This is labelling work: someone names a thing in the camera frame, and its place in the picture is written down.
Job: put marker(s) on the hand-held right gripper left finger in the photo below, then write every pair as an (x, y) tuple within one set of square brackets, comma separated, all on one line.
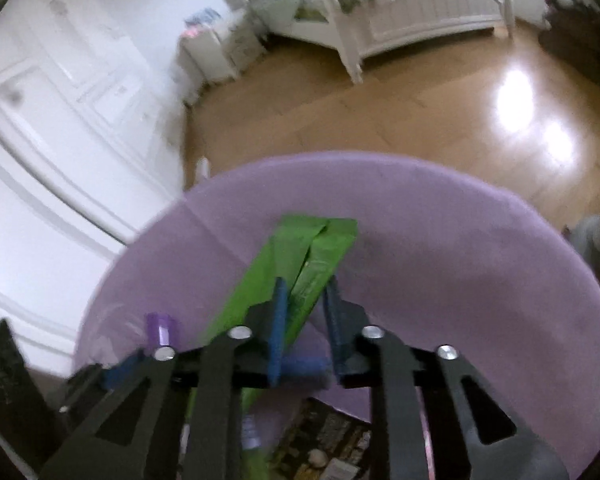
[(277, 330)]

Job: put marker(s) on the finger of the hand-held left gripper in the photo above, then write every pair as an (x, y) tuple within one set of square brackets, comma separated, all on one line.
[(305, 367), (122, 372)]

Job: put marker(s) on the grey fuzzy object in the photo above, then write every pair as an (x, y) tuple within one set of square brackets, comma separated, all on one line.
[(595, 240)]

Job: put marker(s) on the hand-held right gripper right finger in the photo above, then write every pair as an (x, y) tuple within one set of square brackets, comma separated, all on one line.
[(337, 330)]

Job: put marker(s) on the purple tablecloth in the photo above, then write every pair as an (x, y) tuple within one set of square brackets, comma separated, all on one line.
[(455, 260)]

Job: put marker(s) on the pink cloth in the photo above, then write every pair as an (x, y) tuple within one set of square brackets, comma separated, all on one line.
[(191, 34)]

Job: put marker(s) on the white nightstand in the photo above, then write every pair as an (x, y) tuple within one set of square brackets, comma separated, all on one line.
[(210, 60)]

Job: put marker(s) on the white wardrobe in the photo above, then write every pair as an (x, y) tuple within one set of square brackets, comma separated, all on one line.
[(55, 110)]

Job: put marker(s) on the white wooden bed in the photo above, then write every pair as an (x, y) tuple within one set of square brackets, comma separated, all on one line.
[(430, 15)]

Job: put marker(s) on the lime green long packet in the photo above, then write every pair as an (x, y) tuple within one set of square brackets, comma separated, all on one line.
[(320, 255)]

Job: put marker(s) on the small purple cylinder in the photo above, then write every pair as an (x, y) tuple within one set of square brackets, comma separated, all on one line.
[(158, 330)]

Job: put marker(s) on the dark printed packet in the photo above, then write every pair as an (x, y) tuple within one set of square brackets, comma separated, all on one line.
[(330, 430)]

